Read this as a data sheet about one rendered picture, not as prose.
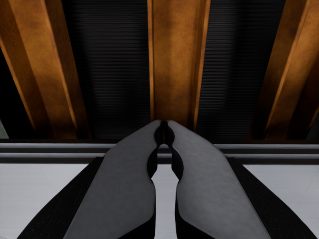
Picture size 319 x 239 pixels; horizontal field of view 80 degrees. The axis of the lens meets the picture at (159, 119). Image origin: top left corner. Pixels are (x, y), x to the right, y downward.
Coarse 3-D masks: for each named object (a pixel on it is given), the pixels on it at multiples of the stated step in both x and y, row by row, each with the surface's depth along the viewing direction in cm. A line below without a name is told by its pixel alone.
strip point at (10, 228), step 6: (0, 210) 27; (0, 216) 27; (0, 222) 28; (6, 222) 28; (0, 228) 29; (6, 228) 29; (12, 228) 29; (0, 234) 30; (6, 234) 30; (12, 234) 30
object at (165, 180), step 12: (168, 168) 22; (156, 180) 23; (168, 180) 23; (156, 192) 24; (168, 192) 24; (156, 204) 26; (168, 204) 26; (156, 216) 27; (168, 216) 27; (156, 228) 28; (168, 228) 28
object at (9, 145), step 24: (0, 144) 23; (24, 144) 23; (48, 144) 23; (72, 144) 23; (96, 144) 23; (216, 144) 23; (240, 144) 23; (264, 144) 23; (288, 144) 23; (312, 144) 23
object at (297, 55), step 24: (288, 0) 28; (312, 0) 28; (288, 24) 28; (312, 24) 29; (288, 48) 28; (312, 48) 31; (288, 72) 33; (312, 72) 32; (264, 96) 34; (288, 96) 35; (312, 96) 32; (264, 120) 34; (288, 120) 38; (312, 120) 33
